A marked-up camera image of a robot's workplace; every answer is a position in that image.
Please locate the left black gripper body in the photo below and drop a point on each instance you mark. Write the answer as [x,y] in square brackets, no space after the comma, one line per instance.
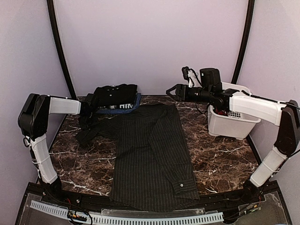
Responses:
[88,121]

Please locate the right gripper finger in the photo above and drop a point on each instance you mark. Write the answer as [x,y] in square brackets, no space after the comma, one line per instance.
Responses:
[172,94]
[174,88]

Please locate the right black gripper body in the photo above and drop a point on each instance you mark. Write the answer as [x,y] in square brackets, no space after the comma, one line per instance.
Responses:
[189,97]

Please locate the black pinstriped long sleeve shirt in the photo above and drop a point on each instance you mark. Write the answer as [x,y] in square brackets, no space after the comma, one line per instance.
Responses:
[152,169]

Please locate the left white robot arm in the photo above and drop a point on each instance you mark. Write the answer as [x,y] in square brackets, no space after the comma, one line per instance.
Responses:
[33,122]

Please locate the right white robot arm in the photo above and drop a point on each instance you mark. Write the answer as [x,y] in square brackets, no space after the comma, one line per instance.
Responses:
[234,111]

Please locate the blue checkered folded shirt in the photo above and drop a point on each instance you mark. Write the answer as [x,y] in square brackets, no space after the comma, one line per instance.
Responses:
[119,111]

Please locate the black white lettered folded shirt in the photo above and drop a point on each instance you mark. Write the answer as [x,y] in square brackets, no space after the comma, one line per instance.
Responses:
[122,106]

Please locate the black folded button shirt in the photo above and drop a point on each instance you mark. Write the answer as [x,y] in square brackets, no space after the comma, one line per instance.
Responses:
[114,95]

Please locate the red black shirt in bin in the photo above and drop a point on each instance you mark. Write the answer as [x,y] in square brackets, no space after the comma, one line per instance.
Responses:
[220,111]

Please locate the white plastic bin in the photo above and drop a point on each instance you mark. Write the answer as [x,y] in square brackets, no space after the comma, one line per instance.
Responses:
[236,125]

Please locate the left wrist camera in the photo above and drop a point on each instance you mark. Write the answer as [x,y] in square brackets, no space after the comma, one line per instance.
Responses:
[92,99]

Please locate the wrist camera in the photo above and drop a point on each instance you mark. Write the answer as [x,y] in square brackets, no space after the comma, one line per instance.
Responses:
[92,99]
[210,79]

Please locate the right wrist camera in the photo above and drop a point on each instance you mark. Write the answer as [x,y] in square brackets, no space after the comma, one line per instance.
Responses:
[210,79]

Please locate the left black frame post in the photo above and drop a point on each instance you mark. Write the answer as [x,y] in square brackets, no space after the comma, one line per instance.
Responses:
[59,48]

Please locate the black frame post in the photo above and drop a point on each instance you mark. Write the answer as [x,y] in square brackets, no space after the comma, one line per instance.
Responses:
[244,41]
[59,48]

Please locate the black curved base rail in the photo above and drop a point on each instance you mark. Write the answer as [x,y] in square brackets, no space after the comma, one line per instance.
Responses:
[221,201]

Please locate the white slotted cable duct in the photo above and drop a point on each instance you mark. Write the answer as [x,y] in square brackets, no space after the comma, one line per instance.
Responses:
[129,217]

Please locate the right black frame post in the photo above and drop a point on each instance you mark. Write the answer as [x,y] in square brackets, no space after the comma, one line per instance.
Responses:
[244,41]

